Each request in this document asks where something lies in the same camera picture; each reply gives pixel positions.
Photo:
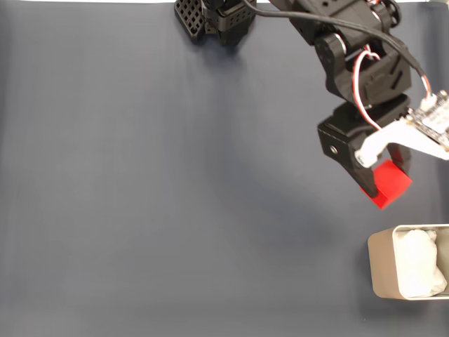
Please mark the red cube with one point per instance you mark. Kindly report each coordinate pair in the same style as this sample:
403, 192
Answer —
389, 182

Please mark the beige metal box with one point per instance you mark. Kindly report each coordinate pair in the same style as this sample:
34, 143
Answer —
380, 263

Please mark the white crumpled cloth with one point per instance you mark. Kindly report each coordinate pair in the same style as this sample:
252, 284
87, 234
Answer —
417, 263

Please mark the grey table mat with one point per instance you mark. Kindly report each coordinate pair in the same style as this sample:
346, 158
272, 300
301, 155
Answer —
140, 175

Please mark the camera board on white mount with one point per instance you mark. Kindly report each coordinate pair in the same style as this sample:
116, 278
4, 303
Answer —
431, 119

